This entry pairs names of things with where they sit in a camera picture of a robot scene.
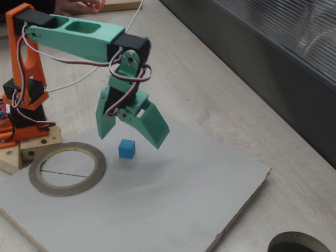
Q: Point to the blue cube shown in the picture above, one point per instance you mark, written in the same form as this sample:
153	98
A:
126	149

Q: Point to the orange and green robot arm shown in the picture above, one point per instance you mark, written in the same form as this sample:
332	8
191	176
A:
86	39

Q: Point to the person's bare hand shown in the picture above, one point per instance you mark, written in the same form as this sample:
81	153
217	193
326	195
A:
71	8

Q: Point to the long wooden plank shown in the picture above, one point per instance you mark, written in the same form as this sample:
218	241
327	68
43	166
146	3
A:
50	143

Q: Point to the grey chipboard panel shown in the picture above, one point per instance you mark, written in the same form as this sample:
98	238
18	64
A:
157	204

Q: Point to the light wooden board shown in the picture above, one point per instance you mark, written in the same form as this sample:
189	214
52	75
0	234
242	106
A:
120	5

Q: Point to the short wooden block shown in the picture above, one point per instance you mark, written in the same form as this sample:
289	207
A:
10	158

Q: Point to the orange circuit board holder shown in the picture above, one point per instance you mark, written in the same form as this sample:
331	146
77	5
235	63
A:
5	136

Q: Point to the red controller circuit board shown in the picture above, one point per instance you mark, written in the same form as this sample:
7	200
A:
3	107

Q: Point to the ribbed translucent desk partition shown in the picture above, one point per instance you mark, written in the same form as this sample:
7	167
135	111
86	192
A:
275	39

